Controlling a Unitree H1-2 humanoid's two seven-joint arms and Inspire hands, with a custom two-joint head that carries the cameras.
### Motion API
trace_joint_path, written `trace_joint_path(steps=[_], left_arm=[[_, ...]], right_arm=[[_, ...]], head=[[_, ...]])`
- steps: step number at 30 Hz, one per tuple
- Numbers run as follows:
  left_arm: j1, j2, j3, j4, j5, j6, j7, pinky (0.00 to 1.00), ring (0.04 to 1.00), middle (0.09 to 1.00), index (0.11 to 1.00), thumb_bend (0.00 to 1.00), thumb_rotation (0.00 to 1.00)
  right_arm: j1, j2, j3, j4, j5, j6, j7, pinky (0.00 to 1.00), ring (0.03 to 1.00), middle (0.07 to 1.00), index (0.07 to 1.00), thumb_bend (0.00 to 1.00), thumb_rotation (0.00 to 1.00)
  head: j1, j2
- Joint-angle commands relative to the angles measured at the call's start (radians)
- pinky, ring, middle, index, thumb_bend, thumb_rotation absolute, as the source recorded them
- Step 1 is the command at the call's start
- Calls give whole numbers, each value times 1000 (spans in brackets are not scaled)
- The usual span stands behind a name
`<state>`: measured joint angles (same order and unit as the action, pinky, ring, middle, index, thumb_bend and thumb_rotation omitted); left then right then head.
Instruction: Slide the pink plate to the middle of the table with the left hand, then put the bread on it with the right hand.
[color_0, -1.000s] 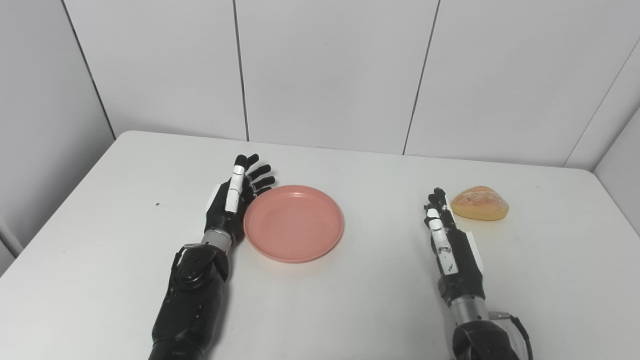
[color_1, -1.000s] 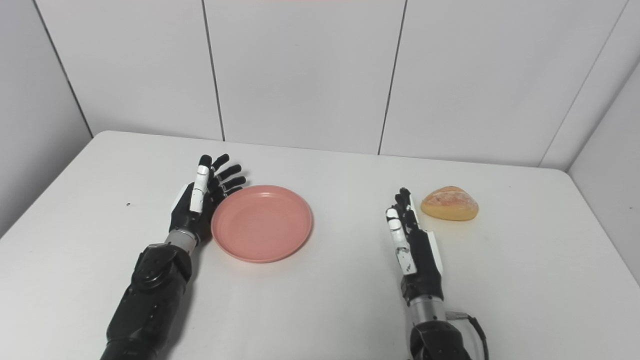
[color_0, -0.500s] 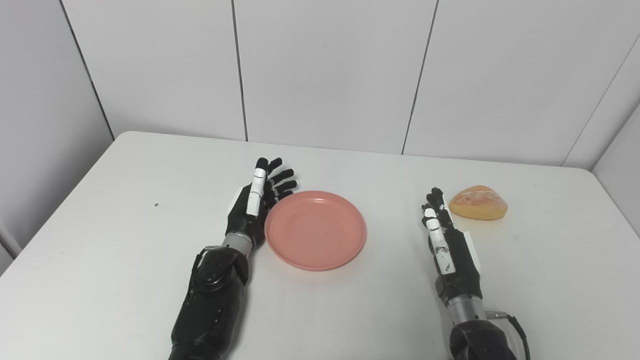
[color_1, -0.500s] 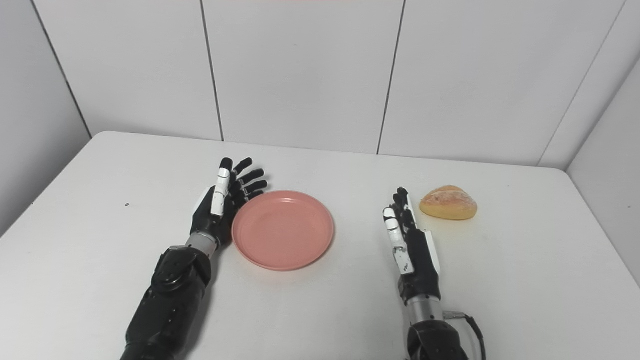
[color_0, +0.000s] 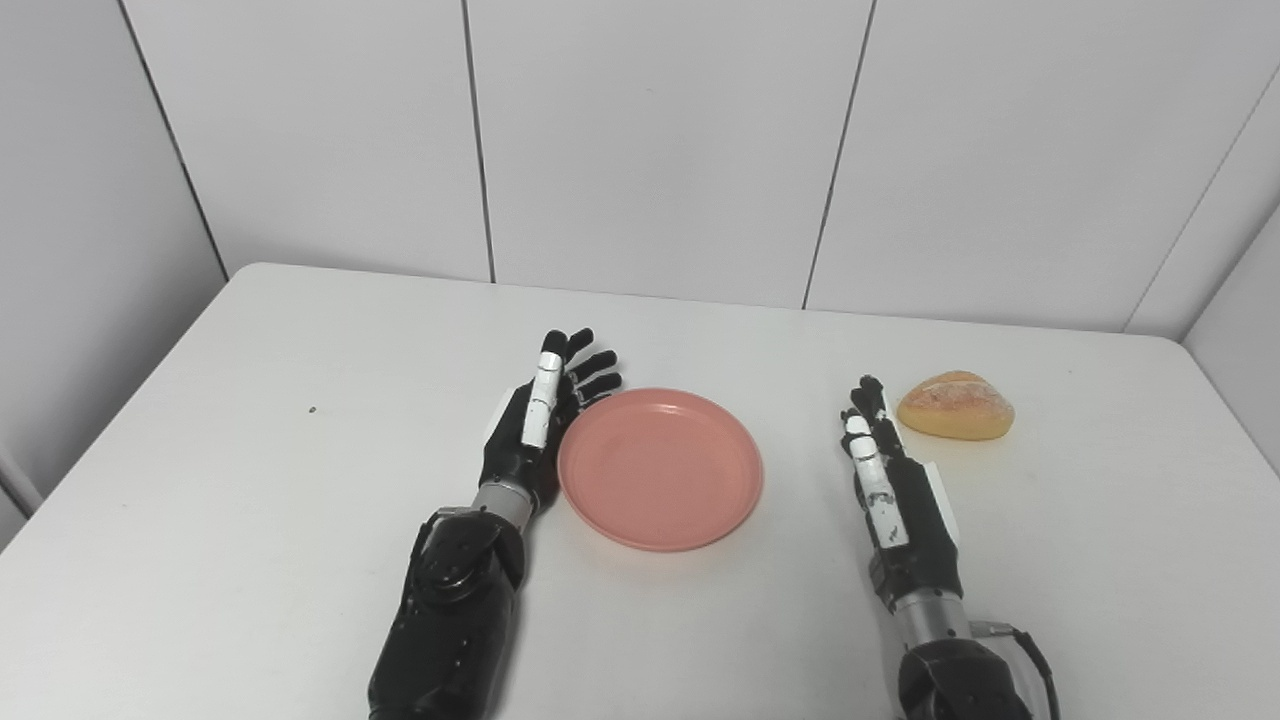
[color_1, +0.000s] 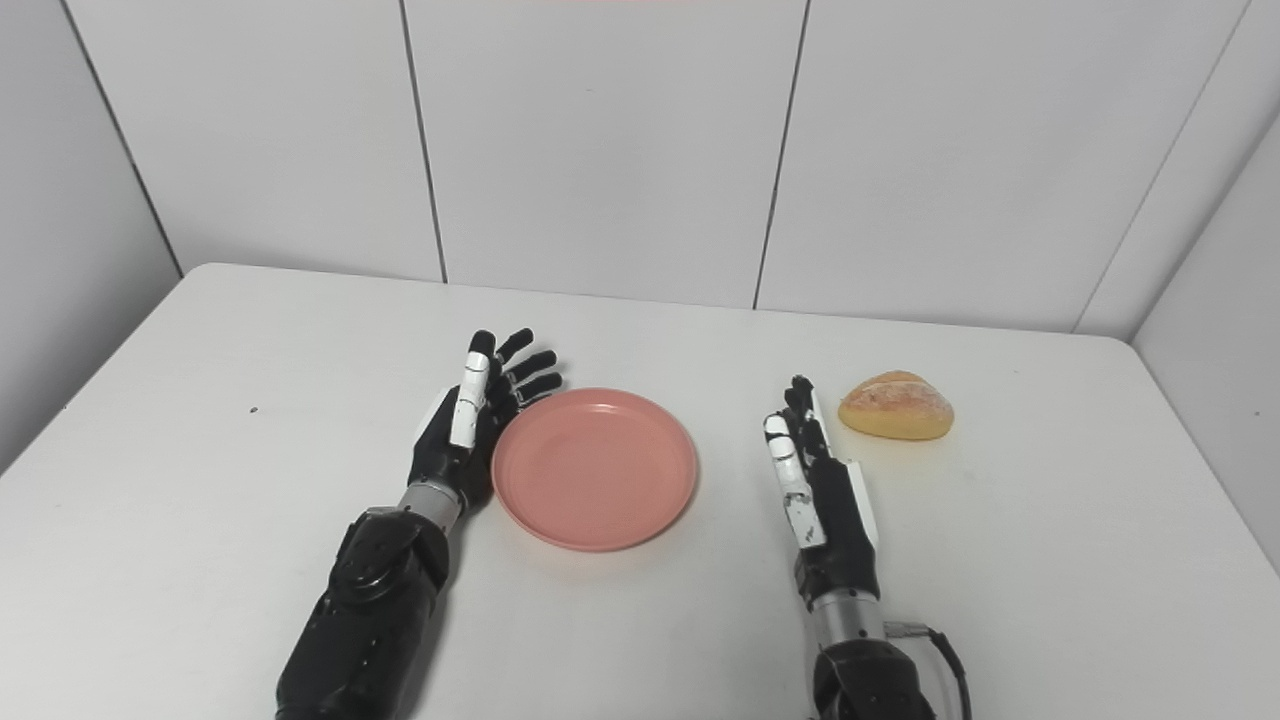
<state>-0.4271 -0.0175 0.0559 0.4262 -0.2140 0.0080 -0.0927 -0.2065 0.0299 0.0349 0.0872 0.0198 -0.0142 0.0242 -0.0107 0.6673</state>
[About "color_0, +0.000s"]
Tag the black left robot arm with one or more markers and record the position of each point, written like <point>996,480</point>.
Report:
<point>450,620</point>

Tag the white partition post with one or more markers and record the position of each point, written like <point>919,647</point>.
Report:
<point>18,485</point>

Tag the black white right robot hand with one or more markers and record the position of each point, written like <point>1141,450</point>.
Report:
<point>920,520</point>

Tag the pink round plate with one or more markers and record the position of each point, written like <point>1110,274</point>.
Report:
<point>660,470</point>

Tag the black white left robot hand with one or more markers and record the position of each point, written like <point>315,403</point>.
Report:
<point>515,450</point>

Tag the golden bread roll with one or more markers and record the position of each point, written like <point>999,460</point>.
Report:
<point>955,405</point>

